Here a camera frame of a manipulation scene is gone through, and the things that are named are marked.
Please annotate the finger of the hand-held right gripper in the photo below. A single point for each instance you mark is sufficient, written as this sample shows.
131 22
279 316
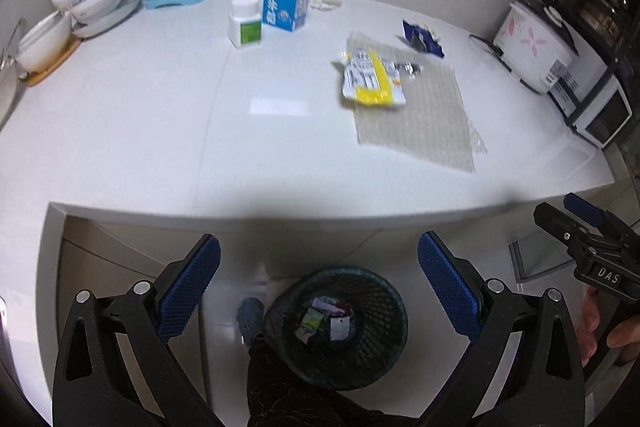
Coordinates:
587 209
562 227

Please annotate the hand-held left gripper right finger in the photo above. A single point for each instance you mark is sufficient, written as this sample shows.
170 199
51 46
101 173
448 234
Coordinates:
450 282

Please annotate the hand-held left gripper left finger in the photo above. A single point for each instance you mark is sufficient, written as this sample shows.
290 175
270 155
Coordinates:
187 287

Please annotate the black mesh trash bin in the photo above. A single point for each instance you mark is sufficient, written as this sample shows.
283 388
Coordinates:
380 357

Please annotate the green and white carton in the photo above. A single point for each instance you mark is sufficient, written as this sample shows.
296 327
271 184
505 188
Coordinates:
311 323

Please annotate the dark blue cookie wrapper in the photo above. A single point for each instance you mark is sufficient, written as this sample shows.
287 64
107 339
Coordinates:
422 38

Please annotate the person's right hand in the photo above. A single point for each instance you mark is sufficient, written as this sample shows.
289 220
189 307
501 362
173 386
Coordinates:
587 327

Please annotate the person's grey shoe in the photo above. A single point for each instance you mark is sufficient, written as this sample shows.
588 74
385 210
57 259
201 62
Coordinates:
250 319

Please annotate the white countertop oven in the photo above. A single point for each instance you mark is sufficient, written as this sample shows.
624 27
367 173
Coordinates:
592 107

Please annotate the person's leg in dark pants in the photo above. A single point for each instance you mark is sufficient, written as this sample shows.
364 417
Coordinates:
300 402

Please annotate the clear bubble wrap sheet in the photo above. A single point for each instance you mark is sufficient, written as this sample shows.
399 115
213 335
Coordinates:
430 122

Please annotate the white floral rice cooker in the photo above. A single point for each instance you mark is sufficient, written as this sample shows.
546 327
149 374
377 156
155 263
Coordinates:
532 47

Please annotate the small crumpled foil wrapper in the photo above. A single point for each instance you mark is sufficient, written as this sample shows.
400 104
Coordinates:
413 68

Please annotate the yellow snack packet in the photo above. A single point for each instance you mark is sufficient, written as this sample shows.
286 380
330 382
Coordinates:
372 79

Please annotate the white pill bottle green label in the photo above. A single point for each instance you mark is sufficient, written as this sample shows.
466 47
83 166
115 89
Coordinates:
245 27

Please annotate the blue patterned bowl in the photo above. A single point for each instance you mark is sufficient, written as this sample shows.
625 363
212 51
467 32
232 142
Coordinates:
100 4

